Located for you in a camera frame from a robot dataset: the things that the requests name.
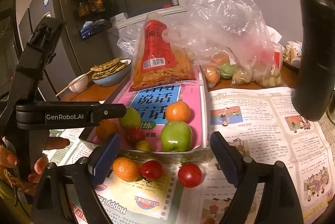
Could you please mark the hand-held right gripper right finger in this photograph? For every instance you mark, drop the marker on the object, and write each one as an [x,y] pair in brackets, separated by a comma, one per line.
[225,158]

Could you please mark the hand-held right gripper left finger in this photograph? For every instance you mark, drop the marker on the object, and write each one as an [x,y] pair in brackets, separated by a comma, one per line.
[104,158]

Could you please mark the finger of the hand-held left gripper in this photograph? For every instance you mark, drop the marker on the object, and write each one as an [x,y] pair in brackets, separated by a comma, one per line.
[70,115]
[39,51]

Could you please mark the tangerine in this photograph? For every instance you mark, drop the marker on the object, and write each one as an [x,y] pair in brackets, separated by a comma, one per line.
[212,74]
[178,111]
[106,129]
[125,169]

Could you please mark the dark red fruit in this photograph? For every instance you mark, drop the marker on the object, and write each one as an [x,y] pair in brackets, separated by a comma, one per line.
[134,135]

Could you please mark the cherry tomato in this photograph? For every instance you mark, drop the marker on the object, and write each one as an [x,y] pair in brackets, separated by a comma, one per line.
[189,175]
[151,170]

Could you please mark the small olive green fruit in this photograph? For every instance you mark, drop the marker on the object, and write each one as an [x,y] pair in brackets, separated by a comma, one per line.
[143,146]

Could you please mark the small green apple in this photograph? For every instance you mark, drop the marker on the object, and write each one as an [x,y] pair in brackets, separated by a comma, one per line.
[129,118]

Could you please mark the large green apple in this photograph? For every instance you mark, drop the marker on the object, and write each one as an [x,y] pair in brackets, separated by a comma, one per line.
[176,136]

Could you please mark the metal tray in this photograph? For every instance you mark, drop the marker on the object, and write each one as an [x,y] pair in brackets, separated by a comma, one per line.
[167,156]

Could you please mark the bag of small brown fruits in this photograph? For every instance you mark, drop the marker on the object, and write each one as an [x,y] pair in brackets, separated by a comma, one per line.
[269,77]

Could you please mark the person's left hand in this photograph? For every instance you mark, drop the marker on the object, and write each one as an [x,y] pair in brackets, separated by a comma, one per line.
[56,144]

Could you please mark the grey refrigerator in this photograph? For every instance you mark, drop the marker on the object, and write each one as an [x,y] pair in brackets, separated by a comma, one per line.
[52,43]

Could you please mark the wooden chopstick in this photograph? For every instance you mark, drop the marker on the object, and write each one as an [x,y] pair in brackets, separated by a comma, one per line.
[64,91]
[74,82]

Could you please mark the small white bowl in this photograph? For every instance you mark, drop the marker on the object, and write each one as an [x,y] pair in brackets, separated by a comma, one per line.
[78,86]

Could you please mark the newspaper with cartoon pictures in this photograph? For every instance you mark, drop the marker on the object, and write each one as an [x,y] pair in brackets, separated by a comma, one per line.
[261,121]

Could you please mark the blue rimmed bowl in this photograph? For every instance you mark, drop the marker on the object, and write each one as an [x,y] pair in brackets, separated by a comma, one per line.
[110,81]

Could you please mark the blue tissue box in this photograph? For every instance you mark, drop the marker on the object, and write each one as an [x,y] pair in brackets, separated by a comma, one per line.
[91,29]

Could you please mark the pink book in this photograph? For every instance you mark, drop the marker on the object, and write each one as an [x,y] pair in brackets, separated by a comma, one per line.
[195,108]

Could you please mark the newspaper with fruit picture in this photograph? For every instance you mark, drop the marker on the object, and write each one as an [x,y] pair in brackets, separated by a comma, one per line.
[146,200]

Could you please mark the stack of flatbreads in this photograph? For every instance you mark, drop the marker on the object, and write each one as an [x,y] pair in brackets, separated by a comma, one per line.
[110,68]

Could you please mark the brown fruit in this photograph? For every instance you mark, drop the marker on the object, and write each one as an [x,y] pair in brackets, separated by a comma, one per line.
[240,76]

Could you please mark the red label snack packet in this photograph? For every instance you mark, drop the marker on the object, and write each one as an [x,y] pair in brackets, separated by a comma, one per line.
[154,43]

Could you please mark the white medicine bottle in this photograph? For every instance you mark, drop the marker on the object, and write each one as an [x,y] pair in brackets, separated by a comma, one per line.
[295,55]

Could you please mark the clear plastic bag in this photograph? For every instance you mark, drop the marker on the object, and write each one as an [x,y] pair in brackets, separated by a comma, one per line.
[222,30]

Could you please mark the black thermos flask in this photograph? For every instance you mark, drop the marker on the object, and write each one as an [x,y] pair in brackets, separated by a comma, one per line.
[314,56]

